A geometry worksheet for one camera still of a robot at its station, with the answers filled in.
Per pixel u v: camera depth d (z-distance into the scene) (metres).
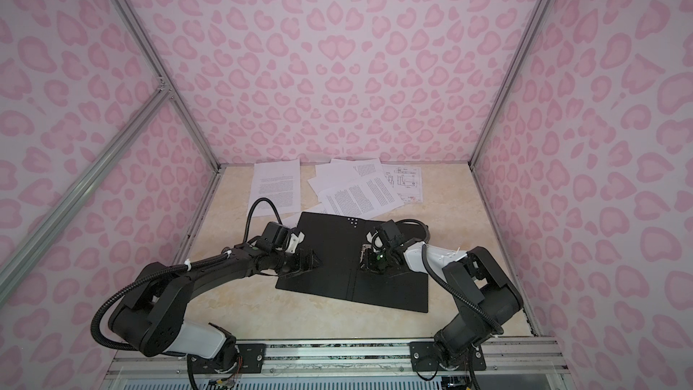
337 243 1.00
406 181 1.14
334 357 0.75
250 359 0.74
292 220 1.04
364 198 1.09
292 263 0.78
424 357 0.73
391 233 0.73
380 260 0.78
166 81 0.91
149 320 0.43
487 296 0.45
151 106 0.85
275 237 0.72
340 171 1.17
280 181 1.14
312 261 0.79
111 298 0.40
